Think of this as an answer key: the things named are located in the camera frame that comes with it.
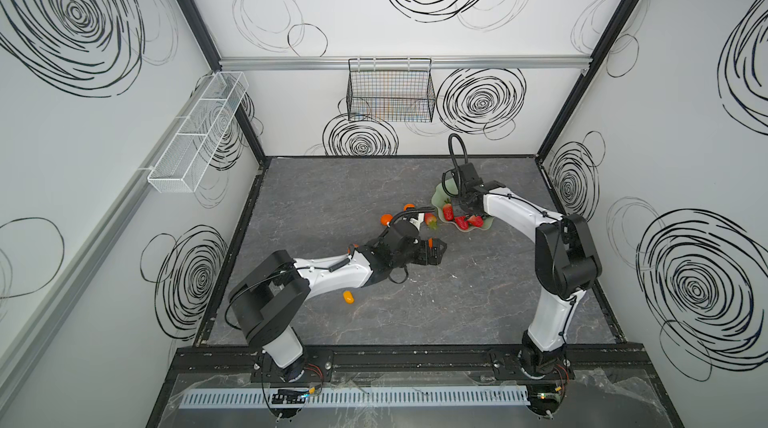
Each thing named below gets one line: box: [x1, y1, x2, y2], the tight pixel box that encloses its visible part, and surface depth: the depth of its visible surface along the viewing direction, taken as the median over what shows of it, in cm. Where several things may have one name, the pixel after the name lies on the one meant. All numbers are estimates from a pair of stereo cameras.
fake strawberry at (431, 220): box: [425, 212, 438, 230], surface depth 101 cm
